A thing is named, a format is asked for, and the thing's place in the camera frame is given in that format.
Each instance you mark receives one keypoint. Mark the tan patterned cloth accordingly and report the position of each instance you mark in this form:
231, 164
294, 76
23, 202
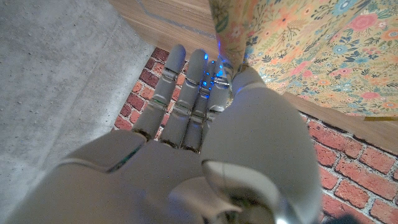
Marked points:
311, 46

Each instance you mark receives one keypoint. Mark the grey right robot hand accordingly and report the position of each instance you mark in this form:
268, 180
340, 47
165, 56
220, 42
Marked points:
248, 149

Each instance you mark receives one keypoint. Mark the red brick printed backdrop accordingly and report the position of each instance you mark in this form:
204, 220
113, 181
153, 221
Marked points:
357, 174

